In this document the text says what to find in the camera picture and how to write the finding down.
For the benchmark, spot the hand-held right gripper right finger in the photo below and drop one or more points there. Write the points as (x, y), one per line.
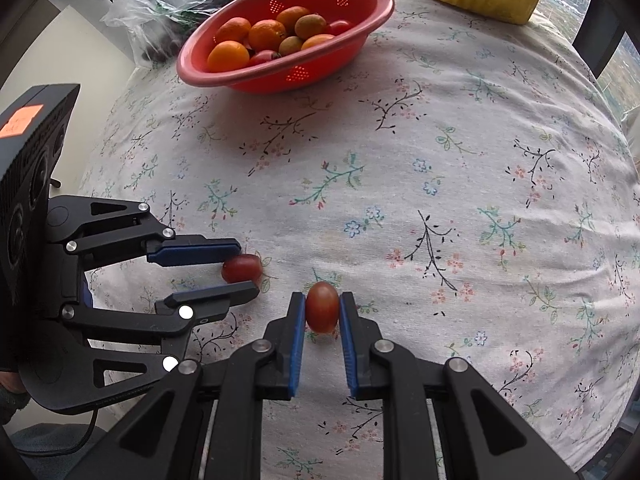
(347, 340)

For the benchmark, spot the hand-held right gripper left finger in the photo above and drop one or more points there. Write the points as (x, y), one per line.
(298, 340)

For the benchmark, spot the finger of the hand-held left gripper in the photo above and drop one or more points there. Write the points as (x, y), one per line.
(195, 253)
(215, 301)

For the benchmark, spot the red grape tomato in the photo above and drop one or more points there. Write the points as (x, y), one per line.
(321, 307)
(242, 268)

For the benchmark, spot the red plastic colander basket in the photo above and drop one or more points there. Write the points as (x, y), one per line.
(240, 82)

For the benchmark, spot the smooth round orange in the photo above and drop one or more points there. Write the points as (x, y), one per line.
(228, 56)

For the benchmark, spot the small red cherry tomato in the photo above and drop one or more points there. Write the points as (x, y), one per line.
(263, 58)

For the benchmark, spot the tangerine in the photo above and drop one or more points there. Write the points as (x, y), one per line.
(266, 35)
(291, 16)
(233, 30)

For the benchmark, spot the brown longan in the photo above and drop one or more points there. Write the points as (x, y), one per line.
(311, 26)
(291, 46)

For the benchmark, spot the small orange kumquat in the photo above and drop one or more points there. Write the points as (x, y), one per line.
(318, 41)

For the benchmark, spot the floral white tablecloth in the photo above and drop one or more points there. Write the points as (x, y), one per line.
(450, 185)

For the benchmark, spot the pile of dark cherries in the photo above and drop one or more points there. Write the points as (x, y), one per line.
(165, 40)

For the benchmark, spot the person's grey-blue clothing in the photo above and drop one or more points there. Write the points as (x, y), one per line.
(50, 442)

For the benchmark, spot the clear plastic bag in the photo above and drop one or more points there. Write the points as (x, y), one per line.
(145, 0)

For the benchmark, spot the black window frame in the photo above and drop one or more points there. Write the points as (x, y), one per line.
(597, 35)

